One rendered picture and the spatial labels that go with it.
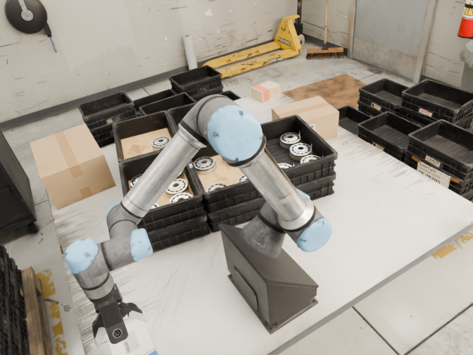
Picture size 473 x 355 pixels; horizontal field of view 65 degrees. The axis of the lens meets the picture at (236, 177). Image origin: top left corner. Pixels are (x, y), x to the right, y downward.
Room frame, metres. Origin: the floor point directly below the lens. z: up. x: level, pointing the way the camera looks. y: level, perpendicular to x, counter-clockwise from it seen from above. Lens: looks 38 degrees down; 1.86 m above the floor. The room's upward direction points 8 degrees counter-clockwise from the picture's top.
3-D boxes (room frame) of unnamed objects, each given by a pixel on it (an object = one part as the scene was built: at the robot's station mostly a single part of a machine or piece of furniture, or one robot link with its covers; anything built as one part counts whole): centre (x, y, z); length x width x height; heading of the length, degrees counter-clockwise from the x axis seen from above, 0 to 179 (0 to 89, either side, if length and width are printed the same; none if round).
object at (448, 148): (1.69, -1.26, 0.37); 0.40 x 0.30 x 0.45; 25
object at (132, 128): (1.65, 0.43, 0.87); 0.40 x 0.30 x 0.11; 14
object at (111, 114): (2.81, 0.97, 0.37); 0.40 x 0.30 x 0.45; 115
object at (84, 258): (0.61, 0.38, 1.18); 0.09 x 0.08 x 0.11; 108
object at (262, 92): (2.34, -0.28, 0.74); 0.16 x 0.12 x 0.07; 120
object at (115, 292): (0.62, 0.39, 1.02); 0.09 x 0.08 x 0.12; 25
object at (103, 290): (0.61, 0.39, 1.10); 0.08 x 0.08 x 0.05
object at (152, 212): (1.26, 0.33, 0.92); 0.40 x 0.30 x 0.02; 14
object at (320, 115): (1.80, -0.42, 0.78); 0.30 x 0.22 x 0.16; 104
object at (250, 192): (1.34, 0.04, 0.87); 0.40 x 0.30 x 0.11; 14
